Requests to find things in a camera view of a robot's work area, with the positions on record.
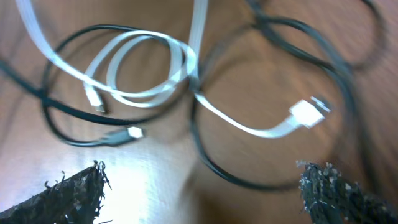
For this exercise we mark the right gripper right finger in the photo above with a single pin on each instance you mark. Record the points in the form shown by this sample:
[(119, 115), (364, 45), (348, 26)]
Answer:
[(329, 198)]

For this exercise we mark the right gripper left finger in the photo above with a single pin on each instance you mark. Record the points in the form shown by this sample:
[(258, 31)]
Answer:
[(76, 199)]

